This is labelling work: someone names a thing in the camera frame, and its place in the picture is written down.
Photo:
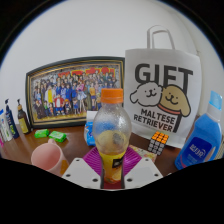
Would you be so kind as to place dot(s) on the clear orange-capped drink bottle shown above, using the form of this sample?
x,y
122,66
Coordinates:
x,y
112,133

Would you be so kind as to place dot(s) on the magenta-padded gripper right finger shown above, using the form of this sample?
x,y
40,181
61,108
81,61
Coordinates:
x,y
144,170

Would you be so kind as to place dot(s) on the white blue-capped shampoo bottle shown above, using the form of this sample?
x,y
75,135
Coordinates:
x,y
5,126

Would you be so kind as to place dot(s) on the brown yellow-labelled pump bottle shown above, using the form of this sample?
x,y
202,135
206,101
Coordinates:
x,y
23,121

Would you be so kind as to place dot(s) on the flat round red coaster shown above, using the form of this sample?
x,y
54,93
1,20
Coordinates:
x,y
113,185

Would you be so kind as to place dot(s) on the blue detergent bottle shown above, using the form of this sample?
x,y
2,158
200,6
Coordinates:
x,y
200,140

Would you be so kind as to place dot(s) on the dark blue pump bottle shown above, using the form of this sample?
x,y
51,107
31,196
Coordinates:
x,y
11,121

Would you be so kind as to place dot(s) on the small patterned flat box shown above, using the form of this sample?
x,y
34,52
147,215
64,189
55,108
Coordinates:
x,y
146,154

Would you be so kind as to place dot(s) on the pink and yellow mug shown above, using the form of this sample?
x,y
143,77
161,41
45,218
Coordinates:
x,y
48,158

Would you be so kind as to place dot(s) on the white printed gift bag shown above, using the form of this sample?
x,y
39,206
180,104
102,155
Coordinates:
x,y
163,96

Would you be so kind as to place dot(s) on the framed group picture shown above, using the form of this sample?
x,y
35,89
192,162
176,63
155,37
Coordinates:
x,y
66,93

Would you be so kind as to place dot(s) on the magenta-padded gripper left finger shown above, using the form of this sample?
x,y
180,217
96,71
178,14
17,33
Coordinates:
x,y
78,170

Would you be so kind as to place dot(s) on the blue tissue pack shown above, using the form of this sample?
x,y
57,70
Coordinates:
x,y
89,133

